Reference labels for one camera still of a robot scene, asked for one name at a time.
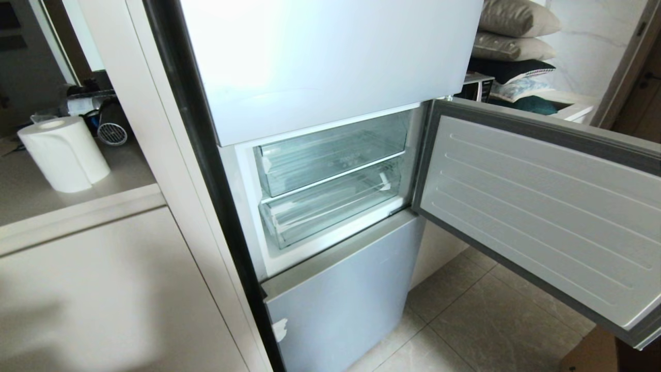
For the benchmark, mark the closed silver fridge door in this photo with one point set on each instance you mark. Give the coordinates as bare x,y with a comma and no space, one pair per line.
320,57

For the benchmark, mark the open grey fridge door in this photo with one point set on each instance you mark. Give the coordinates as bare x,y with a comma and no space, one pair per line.
542,206

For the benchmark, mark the clear fridge drawer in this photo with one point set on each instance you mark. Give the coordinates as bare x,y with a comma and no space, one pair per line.
330,150
330,206

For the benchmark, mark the wooden door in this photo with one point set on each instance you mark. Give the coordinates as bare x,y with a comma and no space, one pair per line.
638,72

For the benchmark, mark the beige kitchen cabinet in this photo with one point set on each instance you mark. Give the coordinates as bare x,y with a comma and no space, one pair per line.
103,289

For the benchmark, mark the black hair dryer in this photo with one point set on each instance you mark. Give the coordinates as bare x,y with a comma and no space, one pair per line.
111,133

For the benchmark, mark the stack of pillows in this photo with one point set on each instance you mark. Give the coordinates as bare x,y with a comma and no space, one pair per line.
516,77

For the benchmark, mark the white side table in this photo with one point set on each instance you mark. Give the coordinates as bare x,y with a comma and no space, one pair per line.
570,106

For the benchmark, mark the silver freezer door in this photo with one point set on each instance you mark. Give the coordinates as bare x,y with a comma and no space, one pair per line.
341,294

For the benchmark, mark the grey pillow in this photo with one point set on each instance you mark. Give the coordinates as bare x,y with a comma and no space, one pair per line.
508,47
516,17

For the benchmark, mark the brown cardboard box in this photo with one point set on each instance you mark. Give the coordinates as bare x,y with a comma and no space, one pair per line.
604,354

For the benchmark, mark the silver refrigerator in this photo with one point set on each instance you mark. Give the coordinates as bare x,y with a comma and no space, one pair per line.
242,170

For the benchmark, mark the white paper towel roll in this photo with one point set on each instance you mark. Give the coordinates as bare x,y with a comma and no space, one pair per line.
64,153

